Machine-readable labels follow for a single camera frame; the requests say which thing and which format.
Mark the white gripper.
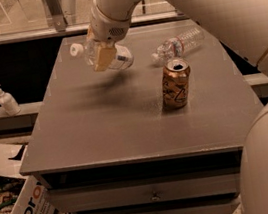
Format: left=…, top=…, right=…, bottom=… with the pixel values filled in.
left=86, top=0, right=131, bottom=72

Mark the blue label plastic bottle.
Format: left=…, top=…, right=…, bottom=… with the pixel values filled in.
left=69, top=40, right=134, bottom=72

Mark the clear crushed water bottle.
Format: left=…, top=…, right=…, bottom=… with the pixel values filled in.
left=151, top=26, right=205, bottom=66

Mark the white pump dispenser bottle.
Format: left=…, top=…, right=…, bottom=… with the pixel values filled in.
left=0, top=85, right=21, bottom=116

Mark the gold soda can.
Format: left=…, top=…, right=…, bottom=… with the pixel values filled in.
left=162, top=57, right=191, bottom=110

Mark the grey drawer cabinet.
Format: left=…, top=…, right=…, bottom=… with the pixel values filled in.
left=21, top=21, right=262, bottom=214

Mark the metal railing frame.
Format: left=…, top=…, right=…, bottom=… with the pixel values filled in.
left=0, top=0, right=189, bottom=49

